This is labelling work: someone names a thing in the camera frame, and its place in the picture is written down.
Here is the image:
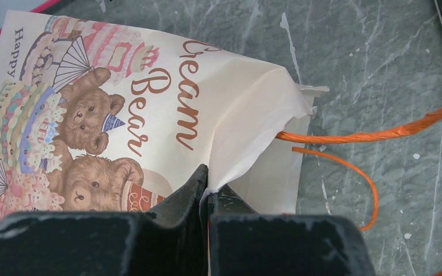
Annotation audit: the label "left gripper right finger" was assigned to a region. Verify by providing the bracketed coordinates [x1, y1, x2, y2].
[207, 186, 375, 275]

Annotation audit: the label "paper bag with orange handles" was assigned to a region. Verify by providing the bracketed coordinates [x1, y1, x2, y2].
[0, 9, 442, 276]

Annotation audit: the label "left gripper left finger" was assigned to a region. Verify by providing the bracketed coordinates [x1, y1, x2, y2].
[0, 164, 208, 275]

